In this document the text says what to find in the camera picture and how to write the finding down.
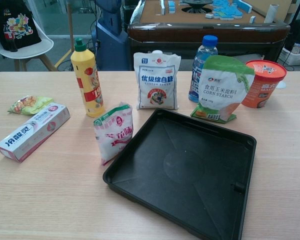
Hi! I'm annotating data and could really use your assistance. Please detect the small white pink bag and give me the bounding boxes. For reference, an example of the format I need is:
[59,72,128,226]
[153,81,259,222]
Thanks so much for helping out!
[93,101,134,167]

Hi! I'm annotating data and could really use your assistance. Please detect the black plastic tray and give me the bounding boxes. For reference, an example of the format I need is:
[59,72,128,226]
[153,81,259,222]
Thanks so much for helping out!
[102,108,258,240]

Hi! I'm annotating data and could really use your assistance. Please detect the white sugar bag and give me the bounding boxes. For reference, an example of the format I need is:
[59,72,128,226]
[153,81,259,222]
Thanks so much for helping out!
[133,50,182,111]

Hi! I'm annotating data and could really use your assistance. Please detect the yellow squeeze bottle green cap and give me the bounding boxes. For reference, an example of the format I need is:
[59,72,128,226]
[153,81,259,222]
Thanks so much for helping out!
[70,37,106,118]

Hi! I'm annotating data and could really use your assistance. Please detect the green white corn starch pouch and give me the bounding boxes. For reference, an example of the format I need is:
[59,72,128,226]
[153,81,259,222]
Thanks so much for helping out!
[189,55,256,125]

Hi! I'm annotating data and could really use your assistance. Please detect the blue sports drink bottle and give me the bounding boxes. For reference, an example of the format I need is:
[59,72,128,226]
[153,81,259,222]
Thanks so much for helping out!
[188,34,219,103]

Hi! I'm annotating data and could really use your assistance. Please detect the brown mahjong table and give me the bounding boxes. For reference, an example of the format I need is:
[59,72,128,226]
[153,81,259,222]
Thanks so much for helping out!
[126,0,291,72]

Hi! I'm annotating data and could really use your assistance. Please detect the white pink toothpaste box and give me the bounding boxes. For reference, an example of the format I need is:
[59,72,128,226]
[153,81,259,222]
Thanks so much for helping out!
[0,102,71,164]

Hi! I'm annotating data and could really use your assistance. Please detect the black mahjong table centre dome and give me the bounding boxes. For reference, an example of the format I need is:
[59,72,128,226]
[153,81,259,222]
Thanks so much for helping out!
[181,0,213,15]

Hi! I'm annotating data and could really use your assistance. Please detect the orange instant noodle cup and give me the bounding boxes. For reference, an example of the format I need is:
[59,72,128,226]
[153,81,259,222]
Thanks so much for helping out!
[241,59,288,109]

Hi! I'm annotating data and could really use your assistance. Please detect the yellow green snack packet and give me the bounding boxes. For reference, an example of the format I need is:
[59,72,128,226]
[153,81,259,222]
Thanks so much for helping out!
[6,94,55,116]

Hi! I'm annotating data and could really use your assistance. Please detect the white chair wooden legs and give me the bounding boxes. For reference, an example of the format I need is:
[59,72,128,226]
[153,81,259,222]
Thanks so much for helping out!
[0,14,58,72]

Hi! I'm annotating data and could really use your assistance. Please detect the white cardboard box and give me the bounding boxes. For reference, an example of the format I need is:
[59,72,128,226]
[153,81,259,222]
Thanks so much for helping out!
[279,42,300,66]

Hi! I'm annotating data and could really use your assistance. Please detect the white paper roll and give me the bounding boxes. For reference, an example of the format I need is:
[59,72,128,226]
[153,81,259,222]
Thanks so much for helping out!
[264,4,280,24]

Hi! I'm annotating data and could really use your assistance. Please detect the black printed bag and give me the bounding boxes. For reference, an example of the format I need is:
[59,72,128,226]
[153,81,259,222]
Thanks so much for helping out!
[0,0,43,53]

